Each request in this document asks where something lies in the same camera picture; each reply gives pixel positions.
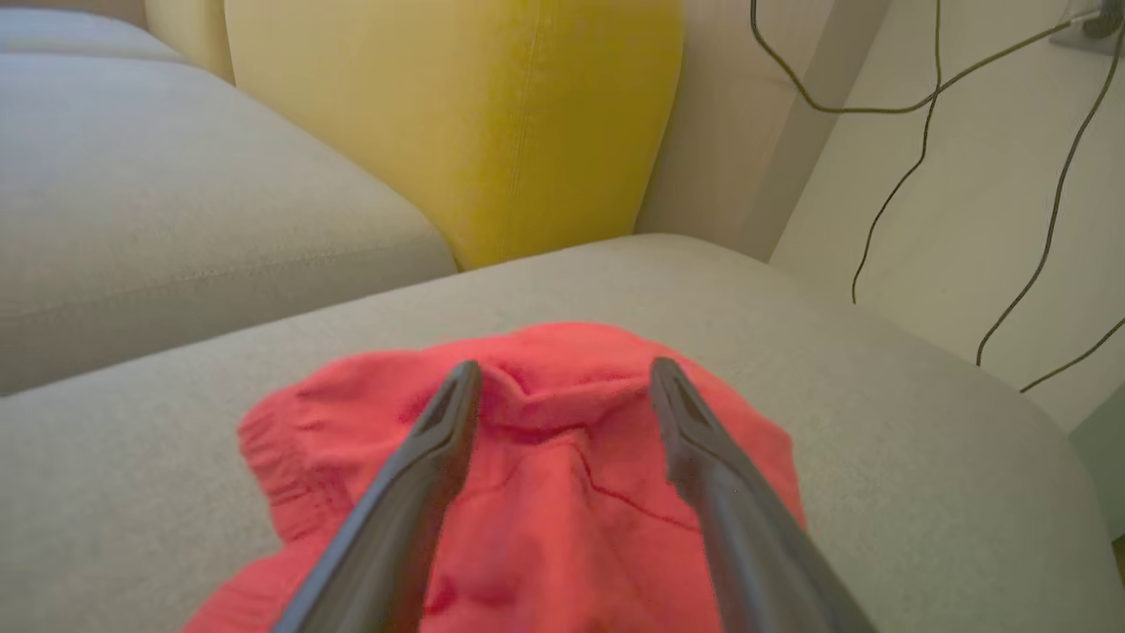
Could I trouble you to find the wide yellow sofa back cushion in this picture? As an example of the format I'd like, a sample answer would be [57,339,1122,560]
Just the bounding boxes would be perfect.
[224,0,685,271]

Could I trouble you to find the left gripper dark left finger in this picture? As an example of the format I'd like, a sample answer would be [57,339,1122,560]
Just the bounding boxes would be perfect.
[271,359,483,633]

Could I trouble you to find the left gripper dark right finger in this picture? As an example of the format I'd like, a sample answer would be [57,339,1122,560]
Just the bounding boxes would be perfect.
[648,356,880,633]

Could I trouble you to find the red shorts with white trim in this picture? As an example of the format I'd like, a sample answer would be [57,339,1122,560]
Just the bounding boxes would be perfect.
[180,321,808,633]

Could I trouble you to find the narrow yellow sofa back cushion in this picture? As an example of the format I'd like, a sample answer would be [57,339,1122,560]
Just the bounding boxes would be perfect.
[143,0,236,86]

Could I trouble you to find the thin dark wall cable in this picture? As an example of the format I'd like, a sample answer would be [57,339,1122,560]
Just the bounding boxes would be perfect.
[1020,318,1125,394]
[975,31,1125,368]
[750,0,1104,115]
[850,0,943,306]

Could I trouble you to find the large grey sofa seat cushion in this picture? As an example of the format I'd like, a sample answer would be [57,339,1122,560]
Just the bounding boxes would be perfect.
[0,233,1125,633]

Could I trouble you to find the grey wall power adapter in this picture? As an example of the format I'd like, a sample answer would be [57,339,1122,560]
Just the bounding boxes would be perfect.
[1049,0,1125,55]

